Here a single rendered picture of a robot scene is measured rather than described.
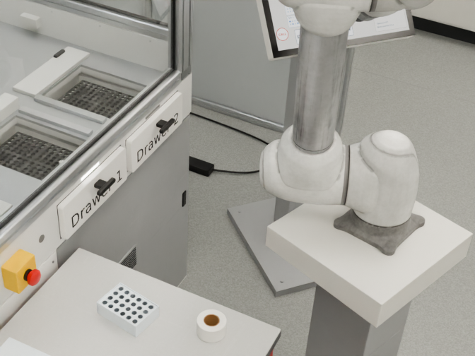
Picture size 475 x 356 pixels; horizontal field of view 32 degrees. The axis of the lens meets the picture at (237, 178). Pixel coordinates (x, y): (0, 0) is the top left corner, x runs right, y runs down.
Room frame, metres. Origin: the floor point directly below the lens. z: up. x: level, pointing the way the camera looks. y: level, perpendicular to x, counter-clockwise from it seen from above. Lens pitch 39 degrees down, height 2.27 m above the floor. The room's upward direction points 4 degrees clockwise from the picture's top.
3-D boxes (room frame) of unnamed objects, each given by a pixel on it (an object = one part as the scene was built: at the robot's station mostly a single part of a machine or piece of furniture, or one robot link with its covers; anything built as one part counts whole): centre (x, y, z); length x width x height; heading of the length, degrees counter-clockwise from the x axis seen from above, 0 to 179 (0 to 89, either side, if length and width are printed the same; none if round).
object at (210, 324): (1.30, 0.04, 0.78); 0.07 x 0.07 x 0.04
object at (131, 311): (1.33, 0.24, 0.78); 0.12 x 0.08 x 0.04; 56
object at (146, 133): (1.94, 0.25, 0.87); 0.29 x 0.02 x 0.11; 156
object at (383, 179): (1.64, -0.37, 1.00); 0.18 x 0.16 x 0.22; 87
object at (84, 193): (1.65, 0.37, 0.87); 0.29 x 0.02 x 0.11; 156
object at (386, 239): (1.65, -0.39, 0.86); 0.22 x 0.18 x 0.06; 142
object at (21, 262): (1.34, 0.49, 0.88); 0.07 x 0.05 x 0.07; 156
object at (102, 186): (1.64, 0.35, 0.91); 0.07 x 0.04 x 0.01; 156
